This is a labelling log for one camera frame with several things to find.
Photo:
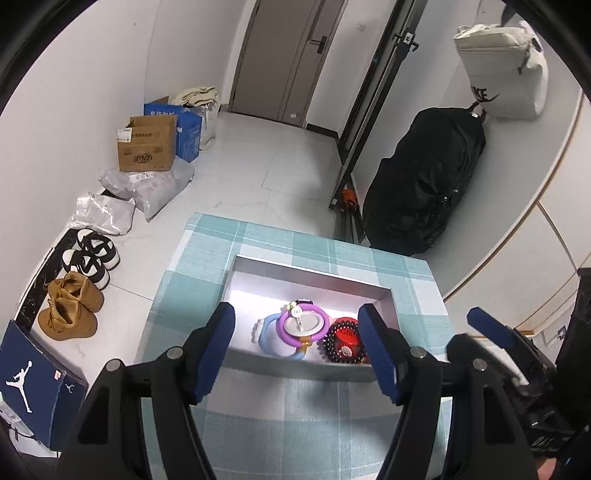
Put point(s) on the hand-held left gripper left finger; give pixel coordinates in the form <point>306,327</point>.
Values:
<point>214,355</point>

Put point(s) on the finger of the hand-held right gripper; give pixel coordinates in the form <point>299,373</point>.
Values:
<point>461,346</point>
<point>489,325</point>

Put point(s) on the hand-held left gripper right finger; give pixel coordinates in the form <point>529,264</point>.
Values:
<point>378,355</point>

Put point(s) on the red round badge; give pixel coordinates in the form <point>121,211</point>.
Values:
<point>346,334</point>

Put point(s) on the grey cardboard box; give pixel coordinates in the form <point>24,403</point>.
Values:
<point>286,364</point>

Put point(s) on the white round badge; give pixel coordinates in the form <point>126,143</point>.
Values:
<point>311,323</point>

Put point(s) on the small yellow cartoon figurine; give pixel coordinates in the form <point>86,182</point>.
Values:
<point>303,348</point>

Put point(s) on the teal plaid tablecloth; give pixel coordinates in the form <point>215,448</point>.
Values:
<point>207,249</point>

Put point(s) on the white cabinet with wood trim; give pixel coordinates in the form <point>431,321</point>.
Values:
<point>531,221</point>

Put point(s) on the brown suede boot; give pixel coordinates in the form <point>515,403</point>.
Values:
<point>85,295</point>
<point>64,318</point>

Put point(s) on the large black bag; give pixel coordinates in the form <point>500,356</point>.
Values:
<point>425,184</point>

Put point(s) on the black and white sneaker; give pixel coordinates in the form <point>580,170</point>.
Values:
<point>85,265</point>
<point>99,244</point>

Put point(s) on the orange and black tool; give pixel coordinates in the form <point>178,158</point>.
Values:
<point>348,199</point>

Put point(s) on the grey mailer bag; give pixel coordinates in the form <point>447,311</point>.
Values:
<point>157,189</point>
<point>106,214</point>

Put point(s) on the blue shoe box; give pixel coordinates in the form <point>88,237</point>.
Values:
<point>32,378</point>

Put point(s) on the brown cardboard box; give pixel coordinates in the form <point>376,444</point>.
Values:
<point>147,152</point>

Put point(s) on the blue cardboard box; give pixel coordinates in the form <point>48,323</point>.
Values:
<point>189,134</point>

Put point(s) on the white plastic bag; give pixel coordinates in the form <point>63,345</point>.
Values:
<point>210,124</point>

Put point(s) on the white tote bag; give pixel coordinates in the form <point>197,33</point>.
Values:
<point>498,69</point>

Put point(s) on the beige cloth bag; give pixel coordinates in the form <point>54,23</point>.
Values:
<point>196,97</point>

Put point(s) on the grey door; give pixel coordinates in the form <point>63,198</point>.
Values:
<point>268,55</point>

